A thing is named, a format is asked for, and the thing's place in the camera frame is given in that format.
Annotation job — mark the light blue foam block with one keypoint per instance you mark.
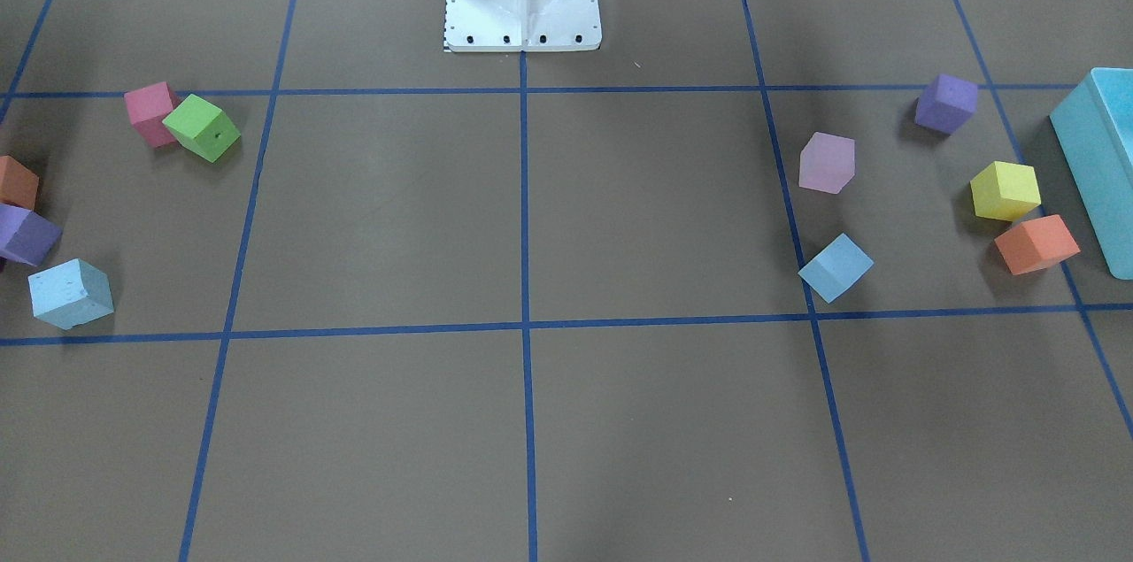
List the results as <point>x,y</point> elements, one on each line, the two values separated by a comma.
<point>70,294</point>

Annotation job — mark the light pink foam block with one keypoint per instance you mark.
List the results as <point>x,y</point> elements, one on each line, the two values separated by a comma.
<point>827,163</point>

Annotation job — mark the green foam block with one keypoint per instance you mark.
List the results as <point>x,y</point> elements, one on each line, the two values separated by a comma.
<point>202,128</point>

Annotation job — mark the purple foam block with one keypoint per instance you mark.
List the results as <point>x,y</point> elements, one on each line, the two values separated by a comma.
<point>26,237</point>
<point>946,104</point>

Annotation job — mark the yellow foam block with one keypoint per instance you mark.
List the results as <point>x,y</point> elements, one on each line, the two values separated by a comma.
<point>1005,191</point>

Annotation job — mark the dark pink foam block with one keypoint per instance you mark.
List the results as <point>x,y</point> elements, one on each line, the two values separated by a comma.
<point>147,108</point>

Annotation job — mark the orange foam block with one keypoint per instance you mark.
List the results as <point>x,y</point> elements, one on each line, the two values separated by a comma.
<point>1036,244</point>
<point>19,185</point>

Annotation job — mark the teal plastic bin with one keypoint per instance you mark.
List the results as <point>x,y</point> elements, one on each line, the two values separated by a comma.
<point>1094,126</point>

